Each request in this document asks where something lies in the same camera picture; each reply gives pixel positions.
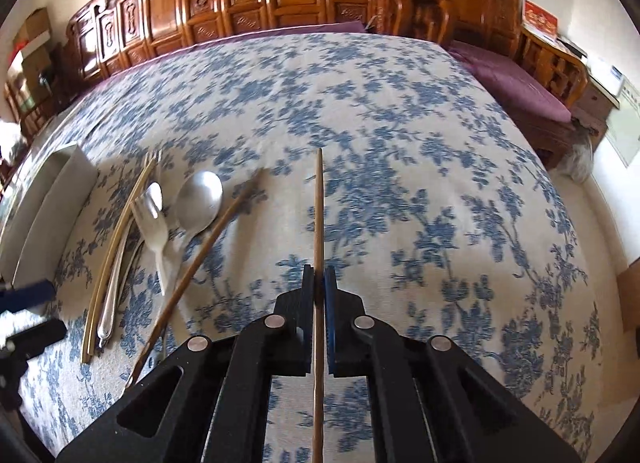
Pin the dark brown wooden chopstick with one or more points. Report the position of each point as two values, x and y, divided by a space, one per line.
215 238
318 203

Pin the wooden slatted chair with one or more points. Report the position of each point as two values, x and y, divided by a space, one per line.
27 110

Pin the red box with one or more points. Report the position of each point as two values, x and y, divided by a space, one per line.
540 20

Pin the grey rectangular utensil tray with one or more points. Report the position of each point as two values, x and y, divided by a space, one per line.
55 203

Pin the white box appliance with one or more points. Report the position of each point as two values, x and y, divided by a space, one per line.
606 75

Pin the flat cardboard sheet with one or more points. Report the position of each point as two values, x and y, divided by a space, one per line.
631 293

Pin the white plastic fork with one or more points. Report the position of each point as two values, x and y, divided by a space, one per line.
150 228

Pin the stacked cardboard boxes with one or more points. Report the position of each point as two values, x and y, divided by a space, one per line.
32 53

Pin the white wall chart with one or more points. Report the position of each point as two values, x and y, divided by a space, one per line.
627 128

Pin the carved wooden side bench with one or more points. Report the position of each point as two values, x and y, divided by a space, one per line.
500 3

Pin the large metal spoon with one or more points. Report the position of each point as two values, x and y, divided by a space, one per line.
200 198

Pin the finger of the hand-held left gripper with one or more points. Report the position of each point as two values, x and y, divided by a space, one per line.
37 335
27 290

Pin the metal fork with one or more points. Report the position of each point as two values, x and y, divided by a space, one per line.
106 323

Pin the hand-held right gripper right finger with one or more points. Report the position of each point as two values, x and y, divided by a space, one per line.
330 313

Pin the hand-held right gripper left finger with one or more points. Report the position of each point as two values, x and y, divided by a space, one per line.
307 323

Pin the clear plastic bag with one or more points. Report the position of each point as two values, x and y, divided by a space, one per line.
577 163

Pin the long purple bench cushion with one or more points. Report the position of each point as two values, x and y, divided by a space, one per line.
325 27

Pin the wooden side cabinet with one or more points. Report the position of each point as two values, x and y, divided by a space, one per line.
595 108

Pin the carved wooden armchair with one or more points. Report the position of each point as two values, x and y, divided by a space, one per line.
415 13

